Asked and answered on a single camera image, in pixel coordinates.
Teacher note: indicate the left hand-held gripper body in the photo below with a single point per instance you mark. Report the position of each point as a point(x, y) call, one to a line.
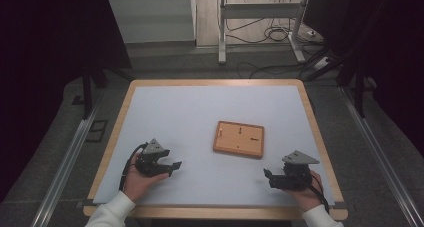
point(151, 162)

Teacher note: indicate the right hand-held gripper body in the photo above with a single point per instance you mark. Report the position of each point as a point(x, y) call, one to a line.
point(295, 175)

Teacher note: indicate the person's left hand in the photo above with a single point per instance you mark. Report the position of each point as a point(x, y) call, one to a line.
point(140, 183)

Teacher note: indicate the person's right hand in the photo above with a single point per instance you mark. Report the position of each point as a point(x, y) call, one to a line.
point(306, 197)

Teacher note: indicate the white table mat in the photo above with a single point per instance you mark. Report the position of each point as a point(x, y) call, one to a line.
point(200, 120)

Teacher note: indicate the black metal stand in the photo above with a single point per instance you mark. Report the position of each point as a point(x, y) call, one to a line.
point(87, 93)

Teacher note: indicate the white panel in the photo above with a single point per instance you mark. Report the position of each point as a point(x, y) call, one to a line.
point(153, 18)

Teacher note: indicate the white power strip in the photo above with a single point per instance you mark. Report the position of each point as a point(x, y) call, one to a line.
point(311, 33)

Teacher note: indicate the aluminium floor rail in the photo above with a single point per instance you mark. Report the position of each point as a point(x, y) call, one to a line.
point(380, 153)
point(65, 167)

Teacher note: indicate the white metal desk frame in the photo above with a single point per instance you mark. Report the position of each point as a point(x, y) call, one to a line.
point(222, 27)

